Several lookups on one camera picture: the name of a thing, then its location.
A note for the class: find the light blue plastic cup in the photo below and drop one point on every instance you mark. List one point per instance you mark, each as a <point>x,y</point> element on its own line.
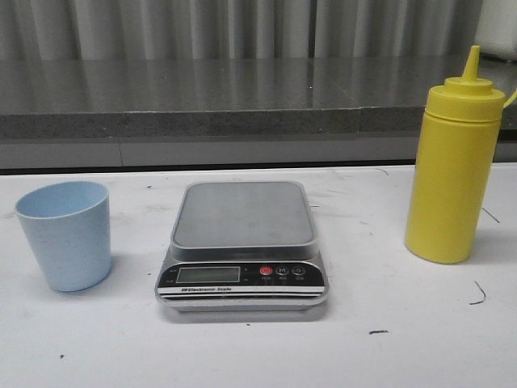
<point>67,226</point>

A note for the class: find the yellow squeeze bottle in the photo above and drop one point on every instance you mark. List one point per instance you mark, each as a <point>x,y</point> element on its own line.
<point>458,137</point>

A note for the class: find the silver electronic kitchen scale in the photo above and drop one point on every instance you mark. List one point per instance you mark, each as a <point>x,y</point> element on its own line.
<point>244,246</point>

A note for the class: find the grey stone counter ledge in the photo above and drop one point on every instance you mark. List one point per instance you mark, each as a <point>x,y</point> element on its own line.
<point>119,115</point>

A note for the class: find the white box in background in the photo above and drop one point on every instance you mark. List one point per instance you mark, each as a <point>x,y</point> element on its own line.
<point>496,29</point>

